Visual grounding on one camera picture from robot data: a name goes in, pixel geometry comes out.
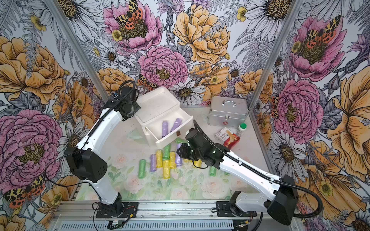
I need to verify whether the purple bag roll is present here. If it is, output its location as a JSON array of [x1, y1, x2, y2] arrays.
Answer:
[[171, 118, 182, 132], [175, 153, 183, 167], [149, 154, 157, 172], [162, 121, 169, 138]]

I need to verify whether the white top drawer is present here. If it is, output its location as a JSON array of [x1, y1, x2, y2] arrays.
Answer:
[[143, 108, 194, 149]]

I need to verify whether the purple bag roll back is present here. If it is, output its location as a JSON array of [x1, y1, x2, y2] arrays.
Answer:
[[162, 121, 169, 138]]

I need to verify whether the white plastic drawer cabinet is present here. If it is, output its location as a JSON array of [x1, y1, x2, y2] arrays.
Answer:
[[134, 87, 180, 137]]

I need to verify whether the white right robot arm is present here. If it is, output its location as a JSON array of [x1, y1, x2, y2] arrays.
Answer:
[[177, 128, 323, 225]]

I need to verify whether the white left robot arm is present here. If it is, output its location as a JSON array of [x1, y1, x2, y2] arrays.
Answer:
[[65, 80, 140, 218]]

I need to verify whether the green bag roll back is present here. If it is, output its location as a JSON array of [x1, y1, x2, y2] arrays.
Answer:
[[175, 137, 188, 144]]

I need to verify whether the green bag roll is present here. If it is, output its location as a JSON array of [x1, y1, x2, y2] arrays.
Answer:
[[163, 144, 171, 160], [138, 159, 146, 179], [175, 137, 188, 144], [209, 167, 217, 177]]

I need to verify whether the yellow bag roll right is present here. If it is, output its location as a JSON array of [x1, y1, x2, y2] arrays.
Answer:
[[193, 160, 202, 168]]

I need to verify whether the yellow bag roll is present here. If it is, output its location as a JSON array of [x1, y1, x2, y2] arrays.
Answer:
[[193, 160, 202, 168], [170, 152, 177, 169], [156, 150, 163, 168], [163, 160, 171, 179]]

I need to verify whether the green bag roll centre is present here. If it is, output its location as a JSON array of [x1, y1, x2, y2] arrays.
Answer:
[[163, 144, 171, 160]]

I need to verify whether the yellow bag roll centre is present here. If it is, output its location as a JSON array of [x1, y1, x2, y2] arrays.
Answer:
[[170, 152, 177, 169]]

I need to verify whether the yellow bag roll front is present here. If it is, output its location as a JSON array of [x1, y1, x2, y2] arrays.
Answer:
[[163, 160, 171, 179]]

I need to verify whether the yellow bag roll left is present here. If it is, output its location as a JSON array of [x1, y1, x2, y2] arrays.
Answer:
[[156, 150, 163, 168]]

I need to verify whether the green bag roll right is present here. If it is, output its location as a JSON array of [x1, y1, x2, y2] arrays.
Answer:
[[209, 167, 217, 177]]

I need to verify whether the red white small box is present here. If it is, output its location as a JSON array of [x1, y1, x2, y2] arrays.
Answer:
[[215, 128, 240, 149]]

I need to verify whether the floral table mat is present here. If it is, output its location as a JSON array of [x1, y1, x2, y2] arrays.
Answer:
[[107, 155, 258, 201]]

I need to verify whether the silver aluminium case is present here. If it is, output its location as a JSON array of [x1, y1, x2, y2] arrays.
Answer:
[[208, 96, 248, 128]]

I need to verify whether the green bag roll far left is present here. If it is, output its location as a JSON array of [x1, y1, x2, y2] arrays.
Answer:
[[138, 159, 146, 179]]

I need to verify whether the white bottle green cap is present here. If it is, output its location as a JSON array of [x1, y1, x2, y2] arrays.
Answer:
[[236, 123, 247, 137]]

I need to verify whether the aluminium front rail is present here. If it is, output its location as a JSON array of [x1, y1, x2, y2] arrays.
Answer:
[[49, 199, 307, 231]]

